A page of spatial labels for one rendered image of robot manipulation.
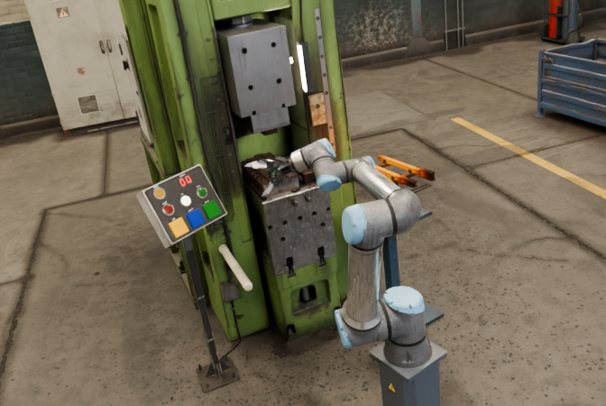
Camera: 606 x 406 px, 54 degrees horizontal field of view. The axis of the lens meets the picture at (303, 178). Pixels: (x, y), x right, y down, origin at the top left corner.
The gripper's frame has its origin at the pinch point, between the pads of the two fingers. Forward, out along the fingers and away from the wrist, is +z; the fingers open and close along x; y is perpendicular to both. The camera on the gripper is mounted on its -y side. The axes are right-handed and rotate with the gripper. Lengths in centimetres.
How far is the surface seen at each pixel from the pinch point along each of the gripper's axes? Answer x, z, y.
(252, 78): -31, -9, -53
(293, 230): 51, 10, -53
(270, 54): -37, -22, -57
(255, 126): -9, 1, -52
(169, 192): -6.3, 43.5, -17.5
